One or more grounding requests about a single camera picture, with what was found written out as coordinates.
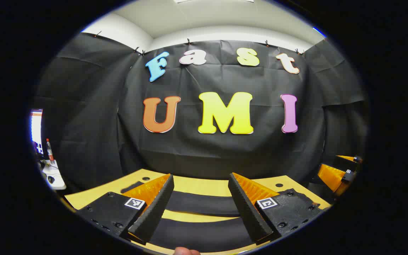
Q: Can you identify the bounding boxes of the white side desk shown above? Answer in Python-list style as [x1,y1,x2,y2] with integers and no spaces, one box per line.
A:
[41,161,66,191]

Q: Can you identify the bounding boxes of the red capped bottle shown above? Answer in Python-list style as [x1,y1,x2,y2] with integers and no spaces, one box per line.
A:
[46,138,55,163]

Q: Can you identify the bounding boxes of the computer monitor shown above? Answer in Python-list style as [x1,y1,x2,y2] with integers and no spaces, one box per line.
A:
[30,109,44,156]

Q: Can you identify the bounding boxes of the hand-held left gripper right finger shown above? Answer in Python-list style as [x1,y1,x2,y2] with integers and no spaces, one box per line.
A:
[228,172,324,245]

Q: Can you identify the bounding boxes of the row of black cloth clips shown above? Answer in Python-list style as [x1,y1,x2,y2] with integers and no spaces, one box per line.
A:
[93,31,305,56]

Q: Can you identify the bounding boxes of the dark grey jeans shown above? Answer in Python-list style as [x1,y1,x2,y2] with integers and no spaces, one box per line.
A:
[121,181,261,253]

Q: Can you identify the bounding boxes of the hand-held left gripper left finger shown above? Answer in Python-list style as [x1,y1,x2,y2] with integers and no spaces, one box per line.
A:
[78,174,175,245]

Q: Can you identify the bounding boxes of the black backdrop cloth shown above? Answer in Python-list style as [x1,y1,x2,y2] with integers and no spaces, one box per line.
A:
[36,33,369,193]

